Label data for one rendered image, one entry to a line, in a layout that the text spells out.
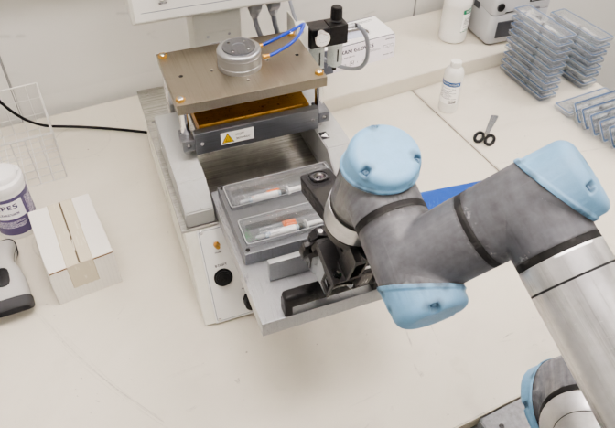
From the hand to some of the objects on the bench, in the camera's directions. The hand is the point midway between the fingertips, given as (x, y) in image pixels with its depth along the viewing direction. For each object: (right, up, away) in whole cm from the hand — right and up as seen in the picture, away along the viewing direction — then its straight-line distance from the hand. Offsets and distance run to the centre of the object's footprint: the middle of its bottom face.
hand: (322, 265), depth 91 cm
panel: (-5, -10, +25) cm, 28 cm away
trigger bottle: (+41, +58, +92) cm, 116 cm away
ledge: (+27, +52, +92) cm, 109 cm away
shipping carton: (-48, -3, +33) cm, 58 cm away
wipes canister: (-64, +4, +40) cm, 75 cm away
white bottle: (+35, +34, +74) cm, 88 cm away
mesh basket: (-74, +18, +55) cm, 94 cm away
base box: (-13, +8, +45) cm, 48 cm away
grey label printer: (+55, +64, +99) cm, 130 cm away
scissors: (+44, +27, +67) cm, 84 cm away
